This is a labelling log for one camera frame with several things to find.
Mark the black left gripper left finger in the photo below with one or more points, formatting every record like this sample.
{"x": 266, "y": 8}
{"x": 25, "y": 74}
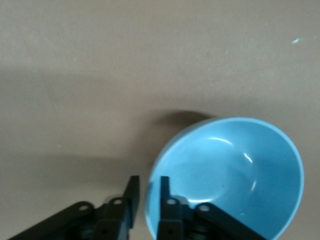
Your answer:
{"x": 112, "y": 215}

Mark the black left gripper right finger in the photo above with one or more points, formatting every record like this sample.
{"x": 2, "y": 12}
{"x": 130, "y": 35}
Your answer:
{"x": 175, "y": 220}

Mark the blue bowl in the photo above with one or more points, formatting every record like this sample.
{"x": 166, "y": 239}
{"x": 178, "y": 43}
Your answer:
{"x": 237, "y": 162}

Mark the brown table cover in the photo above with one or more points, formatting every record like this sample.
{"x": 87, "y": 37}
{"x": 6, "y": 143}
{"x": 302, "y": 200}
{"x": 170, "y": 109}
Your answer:
{"x": 100, "y": 75}

